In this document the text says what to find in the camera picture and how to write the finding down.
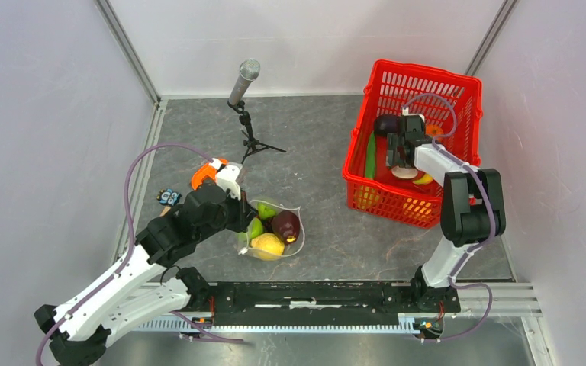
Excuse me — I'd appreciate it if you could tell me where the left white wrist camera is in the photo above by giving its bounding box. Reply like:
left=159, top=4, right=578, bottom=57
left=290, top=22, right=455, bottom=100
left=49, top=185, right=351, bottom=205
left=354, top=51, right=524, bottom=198
left=207, top=158, right=243, bottom=200

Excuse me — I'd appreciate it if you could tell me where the white mushroom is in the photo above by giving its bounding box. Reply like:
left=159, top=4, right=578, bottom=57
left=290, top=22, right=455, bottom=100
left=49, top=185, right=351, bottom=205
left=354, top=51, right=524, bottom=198
left=391, top=166, right=418, bottom=180

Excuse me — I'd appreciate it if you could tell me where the green apple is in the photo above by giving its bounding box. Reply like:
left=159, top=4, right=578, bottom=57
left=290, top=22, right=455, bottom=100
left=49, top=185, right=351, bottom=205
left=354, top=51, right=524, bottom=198
left=247, top=218, right=265, bottom=241
left=257, top=202, right=278, bottom=221

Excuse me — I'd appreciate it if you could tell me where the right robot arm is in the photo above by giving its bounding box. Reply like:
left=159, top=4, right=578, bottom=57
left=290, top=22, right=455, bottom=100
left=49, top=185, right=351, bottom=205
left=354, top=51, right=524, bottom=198
left=375, top=114, right=506, bottom=311

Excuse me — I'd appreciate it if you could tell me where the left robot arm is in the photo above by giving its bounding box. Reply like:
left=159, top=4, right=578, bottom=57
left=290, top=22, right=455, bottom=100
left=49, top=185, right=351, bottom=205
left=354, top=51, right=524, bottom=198
left=34, top=183, right=257, bottom=365

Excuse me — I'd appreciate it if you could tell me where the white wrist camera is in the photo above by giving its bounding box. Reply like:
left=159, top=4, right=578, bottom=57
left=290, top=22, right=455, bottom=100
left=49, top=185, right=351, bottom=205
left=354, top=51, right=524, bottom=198
left=207, top=158, right=243, bottom=200
left=401, top=107, right=425, bottom=124

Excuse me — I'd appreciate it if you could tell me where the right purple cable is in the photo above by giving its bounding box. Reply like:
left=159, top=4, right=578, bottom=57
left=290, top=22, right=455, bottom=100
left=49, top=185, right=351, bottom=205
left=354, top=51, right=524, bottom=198
left=404, top=93, right=501, bottom=345

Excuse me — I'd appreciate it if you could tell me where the yellow banana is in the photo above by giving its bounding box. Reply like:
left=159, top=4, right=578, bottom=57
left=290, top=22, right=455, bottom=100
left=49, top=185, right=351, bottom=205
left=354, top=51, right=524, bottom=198
left=413, top=173, right=434, bottom=185

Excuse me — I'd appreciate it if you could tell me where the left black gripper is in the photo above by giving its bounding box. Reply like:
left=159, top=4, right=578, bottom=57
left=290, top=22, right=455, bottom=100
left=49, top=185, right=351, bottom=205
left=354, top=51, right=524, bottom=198
left=196, top=185, right=259, bottom=242

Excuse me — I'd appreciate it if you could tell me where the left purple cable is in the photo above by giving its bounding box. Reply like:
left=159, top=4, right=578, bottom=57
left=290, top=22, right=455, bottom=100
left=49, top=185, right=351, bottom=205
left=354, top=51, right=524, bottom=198
left=35, top=143, right=213, bottom=366

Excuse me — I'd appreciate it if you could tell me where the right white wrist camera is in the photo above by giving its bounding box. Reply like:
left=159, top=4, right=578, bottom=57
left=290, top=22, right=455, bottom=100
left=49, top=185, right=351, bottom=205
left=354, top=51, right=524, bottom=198
left=401, top=107, right=425, bottom=124

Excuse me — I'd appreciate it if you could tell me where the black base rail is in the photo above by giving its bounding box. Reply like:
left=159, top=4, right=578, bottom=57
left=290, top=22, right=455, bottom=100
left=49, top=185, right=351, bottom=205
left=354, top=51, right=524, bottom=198
left=161, top=268, right=463, bottom=339

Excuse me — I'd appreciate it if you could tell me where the clear dotted zip bag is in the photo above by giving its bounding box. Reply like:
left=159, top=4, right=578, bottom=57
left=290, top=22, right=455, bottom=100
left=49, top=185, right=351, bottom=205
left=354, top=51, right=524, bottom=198
left=235, top=198, right=306, bottom=262

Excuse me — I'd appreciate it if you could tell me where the blue owl toy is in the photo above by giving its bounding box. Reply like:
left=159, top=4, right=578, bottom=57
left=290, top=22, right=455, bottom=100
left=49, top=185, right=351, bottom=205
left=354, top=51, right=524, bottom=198
left=156, top=188, right=182, bottom=207

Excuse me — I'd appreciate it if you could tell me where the orange mini pumpkin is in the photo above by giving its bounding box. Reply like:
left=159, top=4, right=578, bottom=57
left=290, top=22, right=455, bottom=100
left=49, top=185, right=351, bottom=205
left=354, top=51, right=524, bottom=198
left=426, top=124, right=444, bottom=138

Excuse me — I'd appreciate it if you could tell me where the small wooden block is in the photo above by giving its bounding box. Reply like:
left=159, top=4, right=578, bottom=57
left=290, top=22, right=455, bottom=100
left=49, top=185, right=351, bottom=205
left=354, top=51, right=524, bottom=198
left=160, top=207, right=171, bottom=217

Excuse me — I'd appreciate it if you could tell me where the silver microphone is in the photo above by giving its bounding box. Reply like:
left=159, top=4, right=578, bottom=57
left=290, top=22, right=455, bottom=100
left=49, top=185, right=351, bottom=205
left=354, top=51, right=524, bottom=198
left=227, top=58, right=261, bottom=108

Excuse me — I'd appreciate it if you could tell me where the black mini tripod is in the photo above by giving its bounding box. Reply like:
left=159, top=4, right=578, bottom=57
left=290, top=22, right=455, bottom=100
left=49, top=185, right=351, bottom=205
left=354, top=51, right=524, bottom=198
left=228, top=100, right=286, bottom=164

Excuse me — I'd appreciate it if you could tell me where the green cucumber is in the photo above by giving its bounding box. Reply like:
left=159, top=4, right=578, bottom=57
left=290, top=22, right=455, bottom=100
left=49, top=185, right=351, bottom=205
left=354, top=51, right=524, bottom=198
left=364, top=133, right=377, bottom=180

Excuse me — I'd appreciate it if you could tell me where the purple cable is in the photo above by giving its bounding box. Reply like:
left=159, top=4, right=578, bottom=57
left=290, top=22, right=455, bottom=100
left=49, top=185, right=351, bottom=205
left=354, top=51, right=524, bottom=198
left=404, top=93, right=501, bottom=345
left=35, top=143, right=213, bottom=366

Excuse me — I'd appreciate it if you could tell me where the purple eggplant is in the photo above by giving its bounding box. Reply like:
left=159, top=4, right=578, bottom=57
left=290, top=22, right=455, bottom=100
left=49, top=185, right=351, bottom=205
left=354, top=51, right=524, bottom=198
left=373, top=114, right=400, bottom=136

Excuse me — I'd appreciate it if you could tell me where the red plastic basket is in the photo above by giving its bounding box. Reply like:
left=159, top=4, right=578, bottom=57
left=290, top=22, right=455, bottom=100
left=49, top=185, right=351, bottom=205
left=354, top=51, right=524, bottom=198
left=343, top=59, right=483, bottom=229

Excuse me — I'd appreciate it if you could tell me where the yellow lemon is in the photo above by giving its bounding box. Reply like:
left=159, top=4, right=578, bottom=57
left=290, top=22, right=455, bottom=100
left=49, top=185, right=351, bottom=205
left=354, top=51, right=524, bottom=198
left=250, top=233, right=286, bottom=261

